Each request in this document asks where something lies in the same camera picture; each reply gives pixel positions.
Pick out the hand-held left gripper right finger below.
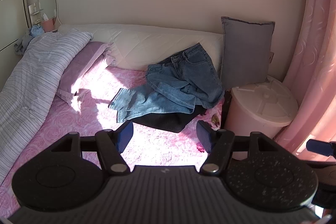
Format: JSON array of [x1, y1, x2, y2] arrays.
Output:
[[196, 121, 280, 176]]

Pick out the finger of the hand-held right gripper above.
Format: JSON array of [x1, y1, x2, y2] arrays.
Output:
[[306, 138, 336, 158]]

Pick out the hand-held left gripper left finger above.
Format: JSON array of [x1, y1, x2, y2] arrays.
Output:
[[50, 121, 134, 176]]

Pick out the blue jeans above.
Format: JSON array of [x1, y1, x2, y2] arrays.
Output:
[[108, 42, 225, 123]]

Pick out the pink floral bed blanket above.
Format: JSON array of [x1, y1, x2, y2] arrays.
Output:
[[0, 67, 226, 216]]

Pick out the black garment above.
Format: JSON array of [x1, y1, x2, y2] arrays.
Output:
[[133, 105, 208, 133]]

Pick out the pink lidded bin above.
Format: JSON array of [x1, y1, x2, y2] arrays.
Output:
[[224, 76, 299, 161]]

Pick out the purple pillow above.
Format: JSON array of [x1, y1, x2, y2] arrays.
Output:
[[56, 42, 114, 106]]

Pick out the long white quilted cushion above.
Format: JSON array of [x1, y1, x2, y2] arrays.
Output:
[[58, 24, 223, 77]]

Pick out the pink curtain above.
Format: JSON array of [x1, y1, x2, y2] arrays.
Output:
[[273, 0, 336, 161]]

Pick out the grey square cushion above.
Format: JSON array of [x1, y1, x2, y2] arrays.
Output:
[[220, 16, 276, 89]]

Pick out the striped white quilt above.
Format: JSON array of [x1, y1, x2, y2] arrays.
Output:
[[0, 31, 94, 185]]

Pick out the pink tissue box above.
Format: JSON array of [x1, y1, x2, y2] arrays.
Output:
[[41, 13, 56, 33]]

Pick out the grey cloth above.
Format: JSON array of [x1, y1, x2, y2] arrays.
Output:
[[14, 30, 33, 54]]

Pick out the small cosmetic shelf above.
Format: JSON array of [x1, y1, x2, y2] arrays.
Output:
[[28, 4, 44, 24]]

